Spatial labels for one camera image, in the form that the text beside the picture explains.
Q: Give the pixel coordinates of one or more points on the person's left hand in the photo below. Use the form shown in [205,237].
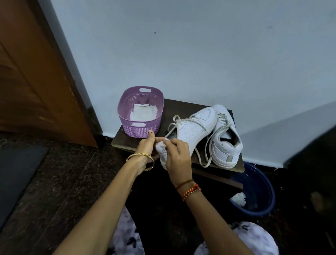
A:
[145,147]

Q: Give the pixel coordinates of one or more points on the person's right hand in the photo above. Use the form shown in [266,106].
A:
[179,164]

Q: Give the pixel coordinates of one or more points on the person's left thumb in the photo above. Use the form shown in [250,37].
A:
[151,136]

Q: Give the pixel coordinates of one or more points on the person's right fingers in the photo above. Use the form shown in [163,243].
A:
[175,147]

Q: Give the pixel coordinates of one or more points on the white lace-up sneaker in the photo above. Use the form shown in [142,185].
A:
[225,147]
[193,128]

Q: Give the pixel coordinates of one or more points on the person's left forearm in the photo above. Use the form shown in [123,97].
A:
[105,210]

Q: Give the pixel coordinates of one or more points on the person's right forearm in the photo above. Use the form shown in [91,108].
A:
[210,223]

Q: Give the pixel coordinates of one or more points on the purple plastic basket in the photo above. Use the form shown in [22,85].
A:
[140,130]

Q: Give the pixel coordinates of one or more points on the gold bangle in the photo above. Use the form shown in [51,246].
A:
[139,154]

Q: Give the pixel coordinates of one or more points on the pile of white wipes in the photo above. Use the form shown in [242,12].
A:
[143,113]

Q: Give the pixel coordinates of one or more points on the dark wooden stool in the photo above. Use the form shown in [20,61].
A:
[169,110]

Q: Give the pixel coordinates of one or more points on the crumpled white tissue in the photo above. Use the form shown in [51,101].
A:
[239,199]

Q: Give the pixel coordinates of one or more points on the blue plastic bucket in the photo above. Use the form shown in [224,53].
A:
[259,191]

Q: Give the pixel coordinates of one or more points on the lavender floral garment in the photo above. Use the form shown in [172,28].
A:
[126,236]

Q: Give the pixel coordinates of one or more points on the brown wooden door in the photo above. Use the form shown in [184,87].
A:
[31,78]

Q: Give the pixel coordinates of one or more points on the dark furniture piece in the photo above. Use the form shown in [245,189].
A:
[315,163]

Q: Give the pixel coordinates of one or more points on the dark floor mat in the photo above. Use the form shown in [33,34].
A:
[15,178]

